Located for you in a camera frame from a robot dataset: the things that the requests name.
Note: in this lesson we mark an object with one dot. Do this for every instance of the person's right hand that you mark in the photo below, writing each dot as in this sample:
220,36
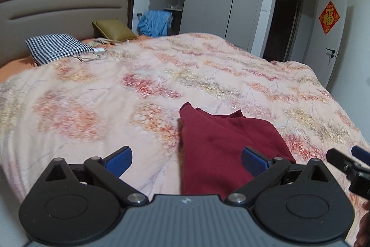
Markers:
363,226

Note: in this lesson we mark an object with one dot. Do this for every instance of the olive green pillow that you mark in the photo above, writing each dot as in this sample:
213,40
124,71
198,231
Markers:
114,30

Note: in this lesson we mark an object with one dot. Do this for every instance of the padded bed headboard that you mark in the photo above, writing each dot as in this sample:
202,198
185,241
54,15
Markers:
57,4

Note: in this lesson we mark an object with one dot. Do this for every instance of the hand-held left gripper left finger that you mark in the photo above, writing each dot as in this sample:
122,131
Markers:
120,161

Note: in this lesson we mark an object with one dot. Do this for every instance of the white charger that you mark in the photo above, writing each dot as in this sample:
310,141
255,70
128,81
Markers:
99,49

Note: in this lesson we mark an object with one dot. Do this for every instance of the houndstooth pillow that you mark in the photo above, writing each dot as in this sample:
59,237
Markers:
55,47

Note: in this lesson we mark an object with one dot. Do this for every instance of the dark red sweater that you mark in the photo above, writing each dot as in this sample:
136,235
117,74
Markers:
219,148

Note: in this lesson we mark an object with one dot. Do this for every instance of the blue garment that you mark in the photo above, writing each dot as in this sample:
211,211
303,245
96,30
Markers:
153,22

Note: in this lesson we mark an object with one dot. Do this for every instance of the white door frame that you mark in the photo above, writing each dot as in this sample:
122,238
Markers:
271,9

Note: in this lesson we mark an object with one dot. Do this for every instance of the floral quilt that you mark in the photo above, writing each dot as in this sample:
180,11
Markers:
101,102

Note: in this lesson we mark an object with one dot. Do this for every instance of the red door decoration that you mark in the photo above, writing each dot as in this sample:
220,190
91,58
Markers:
329,17

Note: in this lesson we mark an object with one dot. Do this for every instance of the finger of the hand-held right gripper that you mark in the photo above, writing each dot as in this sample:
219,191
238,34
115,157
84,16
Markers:
339,158
361,152

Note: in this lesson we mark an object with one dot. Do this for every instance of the orange bed sheet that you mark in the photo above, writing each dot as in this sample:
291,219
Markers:
14,69

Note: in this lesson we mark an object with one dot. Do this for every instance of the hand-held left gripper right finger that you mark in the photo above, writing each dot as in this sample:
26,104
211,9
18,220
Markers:
254,161

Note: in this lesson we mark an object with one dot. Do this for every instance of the white door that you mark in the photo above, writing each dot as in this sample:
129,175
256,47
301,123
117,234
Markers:
318,67

